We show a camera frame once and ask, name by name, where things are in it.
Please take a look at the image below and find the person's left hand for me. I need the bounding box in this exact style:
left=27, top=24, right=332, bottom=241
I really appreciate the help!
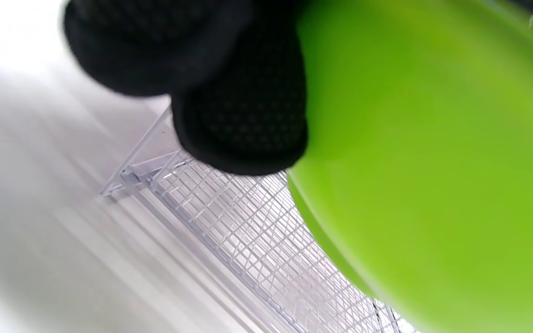
left=62, top=0, right=310, bottom=176

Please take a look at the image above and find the green plastic plate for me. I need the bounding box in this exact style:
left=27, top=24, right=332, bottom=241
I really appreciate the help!
left=286, top=0, right=533, bottom=333

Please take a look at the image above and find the clear plastic dish rack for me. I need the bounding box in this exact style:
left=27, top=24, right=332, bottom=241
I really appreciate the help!
left=101, top=107, right=420, bottom=333

